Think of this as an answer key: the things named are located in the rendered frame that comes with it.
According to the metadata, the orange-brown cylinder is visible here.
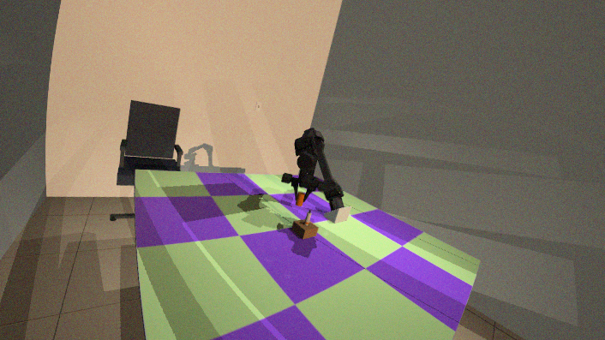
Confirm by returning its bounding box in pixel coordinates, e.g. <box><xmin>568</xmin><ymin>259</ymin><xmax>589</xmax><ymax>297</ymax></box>
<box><xmin>296</xmin><ymin>193</ymin><xmax>305</xmax><ymax>206</ymax></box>

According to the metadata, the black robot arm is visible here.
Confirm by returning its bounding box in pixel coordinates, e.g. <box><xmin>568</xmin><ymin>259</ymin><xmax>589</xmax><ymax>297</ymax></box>
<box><xmin>294</xmin><ymin>128</ymin><xmax>344</xmax><ymax>211</ymax></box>

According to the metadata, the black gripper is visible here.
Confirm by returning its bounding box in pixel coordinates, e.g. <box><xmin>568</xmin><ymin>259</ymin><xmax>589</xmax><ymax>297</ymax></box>
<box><xmin>281</xmin><ymin>168</ymin><xmax>327</xmax><ymax>202</ymax></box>

